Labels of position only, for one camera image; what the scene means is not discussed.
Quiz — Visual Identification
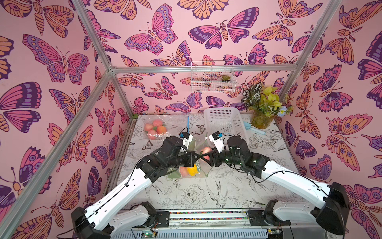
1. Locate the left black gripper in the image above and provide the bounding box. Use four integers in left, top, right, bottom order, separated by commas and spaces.
166, 150, 200, 170

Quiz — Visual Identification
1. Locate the pink peach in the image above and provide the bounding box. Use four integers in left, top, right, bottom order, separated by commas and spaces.
152, 119, 163, 127
144, 123, 154, 132
201, 147, 212, 161
147, 129, 157, 140

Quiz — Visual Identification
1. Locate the clear green-zipper zip-top bag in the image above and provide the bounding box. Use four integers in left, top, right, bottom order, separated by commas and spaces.
166, 137, 212, 179

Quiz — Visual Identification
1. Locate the pink peach mid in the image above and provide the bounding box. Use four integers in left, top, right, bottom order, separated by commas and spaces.
180, 166, 189, 178

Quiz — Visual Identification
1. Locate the yellow peach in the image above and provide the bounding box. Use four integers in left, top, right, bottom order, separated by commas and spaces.
187, 163, 199, 177

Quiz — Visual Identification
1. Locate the orange-red peach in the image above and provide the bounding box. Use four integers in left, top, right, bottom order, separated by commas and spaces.
156, 125, 167, 135

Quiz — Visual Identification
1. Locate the clear blue-zipper zip-top bag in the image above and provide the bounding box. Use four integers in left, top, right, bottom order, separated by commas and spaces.
143, 115, 189, 140

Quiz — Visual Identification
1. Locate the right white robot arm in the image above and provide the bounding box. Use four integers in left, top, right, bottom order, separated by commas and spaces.
200, 135, 350, 236

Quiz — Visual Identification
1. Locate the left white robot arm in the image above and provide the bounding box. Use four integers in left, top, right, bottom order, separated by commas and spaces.
71, 135, 199, 239

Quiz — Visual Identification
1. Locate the pink plastic basket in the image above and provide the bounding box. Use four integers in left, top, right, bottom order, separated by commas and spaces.
204, 107, 249, 141

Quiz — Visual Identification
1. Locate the light blue scoop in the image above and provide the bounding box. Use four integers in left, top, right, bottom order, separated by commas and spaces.
243, 121, 266, 135

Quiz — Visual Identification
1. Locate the potted artificial plant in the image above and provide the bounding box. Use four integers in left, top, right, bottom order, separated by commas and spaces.
241, 82, 294, 129

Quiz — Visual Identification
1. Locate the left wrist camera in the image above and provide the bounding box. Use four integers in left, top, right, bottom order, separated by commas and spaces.
180, 131, 193, 148

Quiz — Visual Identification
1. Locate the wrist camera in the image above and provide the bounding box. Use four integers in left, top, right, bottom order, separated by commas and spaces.
208, 131, 224, 153
180, 131, 193, 148

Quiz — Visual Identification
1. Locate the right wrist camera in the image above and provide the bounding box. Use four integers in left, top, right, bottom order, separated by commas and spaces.
208, 131, 224, 153

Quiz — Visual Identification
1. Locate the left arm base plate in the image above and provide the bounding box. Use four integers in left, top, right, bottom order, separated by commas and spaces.
143, 211, 170, 228

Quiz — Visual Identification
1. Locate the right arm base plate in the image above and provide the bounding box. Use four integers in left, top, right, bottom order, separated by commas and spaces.
246, 209, 291, 227

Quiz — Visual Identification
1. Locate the white wire wall basket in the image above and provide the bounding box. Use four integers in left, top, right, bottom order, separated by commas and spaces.
190, 61, 237, 94

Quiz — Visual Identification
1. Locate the aluminium frame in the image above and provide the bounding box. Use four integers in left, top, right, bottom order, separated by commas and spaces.
0, 0, 344, 239

